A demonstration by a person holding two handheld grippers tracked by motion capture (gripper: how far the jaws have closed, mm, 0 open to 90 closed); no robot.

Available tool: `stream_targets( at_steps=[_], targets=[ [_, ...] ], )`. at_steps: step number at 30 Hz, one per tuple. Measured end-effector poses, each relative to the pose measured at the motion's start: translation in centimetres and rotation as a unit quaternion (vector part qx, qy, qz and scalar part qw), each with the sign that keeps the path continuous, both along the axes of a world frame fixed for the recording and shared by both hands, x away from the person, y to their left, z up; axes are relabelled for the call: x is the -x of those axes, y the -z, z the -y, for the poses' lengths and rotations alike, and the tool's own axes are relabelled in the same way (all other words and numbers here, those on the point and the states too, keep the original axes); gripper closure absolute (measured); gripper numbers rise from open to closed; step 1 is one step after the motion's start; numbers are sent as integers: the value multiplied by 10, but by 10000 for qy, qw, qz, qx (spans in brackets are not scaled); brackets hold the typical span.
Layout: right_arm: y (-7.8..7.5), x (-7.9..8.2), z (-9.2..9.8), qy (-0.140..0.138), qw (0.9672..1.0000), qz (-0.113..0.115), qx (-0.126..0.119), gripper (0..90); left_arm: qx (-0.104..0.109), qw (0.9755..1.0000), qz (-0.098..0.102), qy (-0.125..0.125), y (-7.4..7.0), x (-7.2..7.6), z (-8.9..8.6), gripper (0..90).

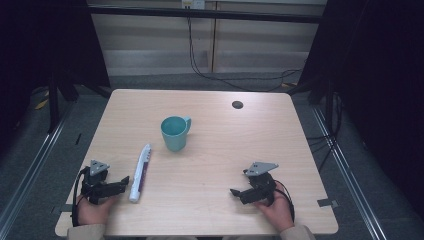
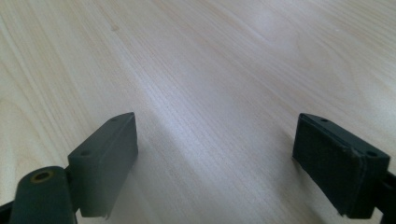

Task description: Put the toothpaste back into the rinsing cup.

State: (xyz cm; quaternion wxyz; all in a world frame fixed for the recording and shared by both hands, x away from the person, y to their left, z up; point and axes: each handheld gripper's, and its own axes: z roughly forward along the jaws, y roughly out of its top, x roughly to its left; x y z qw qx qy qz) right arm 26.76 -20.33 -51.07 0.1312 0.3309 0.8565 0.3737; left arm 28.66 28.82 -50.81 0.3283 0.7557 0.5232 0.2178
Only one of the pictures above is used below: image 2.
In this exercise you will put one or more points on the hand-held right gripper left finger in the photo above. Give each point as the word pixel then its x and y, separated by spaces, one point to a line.
pixel 102 168

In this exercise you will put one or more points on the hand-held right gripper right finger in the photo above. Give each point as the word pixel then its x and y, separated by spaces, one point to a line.
pixel 333 165

